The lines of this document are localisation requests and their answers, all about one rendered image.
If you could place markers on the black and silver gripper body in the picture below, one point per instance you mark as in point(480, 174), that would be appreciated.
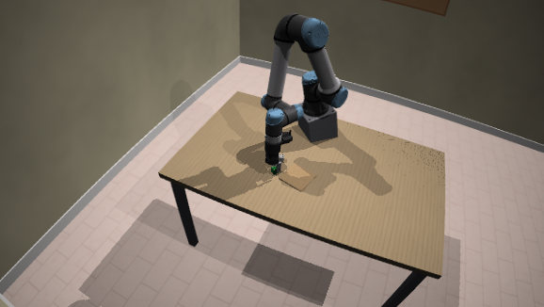
point(272, 146)

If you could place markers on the tan square mat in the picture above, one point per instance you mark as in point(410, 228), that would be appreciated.
point(297, 177)

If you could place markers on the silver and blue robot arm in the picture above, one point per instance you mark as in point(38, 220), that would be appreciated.
point(321, 87)

